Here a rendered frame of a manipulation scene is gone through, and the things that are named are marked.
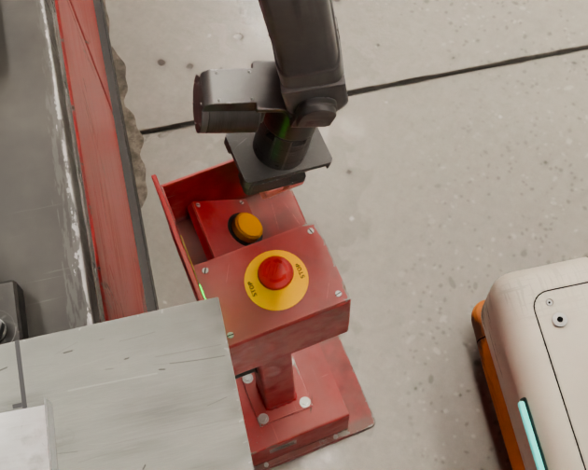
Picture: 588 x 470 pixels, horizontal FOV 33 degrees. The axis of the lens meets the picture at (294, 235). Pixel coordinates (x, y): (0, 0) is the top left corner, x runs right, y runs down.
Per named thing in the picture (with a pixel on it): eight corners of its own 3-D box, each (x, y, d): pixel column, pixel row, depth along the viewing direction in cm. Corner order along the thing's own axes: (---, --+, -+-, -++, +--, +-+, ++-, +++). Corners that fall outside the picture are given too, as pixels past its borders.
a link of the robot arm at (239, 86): (343, 109, 89) (331, 23, 92) (216, 111, 87) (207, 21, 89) (310, 157, 101) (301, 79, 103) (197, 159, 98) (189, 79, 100)
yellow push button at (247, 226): (259, 246, 122) (268, 237, 121) (233, 248, 120) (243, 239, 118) (248, 220, 124) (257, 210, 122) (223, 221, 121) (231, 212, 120)
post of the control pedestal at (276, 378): (296, 399, 173) (287, 295, 124) (267, 410, 173) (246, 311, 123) (285, 371, 175) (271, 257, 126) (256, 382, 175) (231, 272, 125)
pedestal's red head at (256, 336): (349, 331, 122) (354, 280, 105) (226, 380, 120) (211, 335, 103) (288, 194, 129) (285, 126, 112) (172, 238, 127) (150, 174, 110)
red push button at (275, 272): (300, 291, 112) (299, 280, 108) (266, 303, 111) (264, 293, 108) (287, 260, 113) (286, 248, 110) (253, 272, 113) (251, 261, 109)
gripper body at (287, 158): (221, 142, 107) (231, 102, 100) (307, 121, 110) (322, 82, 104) (243, 192, 104) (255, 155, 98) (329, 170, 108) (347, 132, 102)
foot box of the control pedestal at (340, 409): (377, 425, 183) (381, 410, 172) (249, 476, 180) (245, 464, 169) (335, 329, 191) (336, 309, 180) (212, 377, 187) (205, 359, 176)
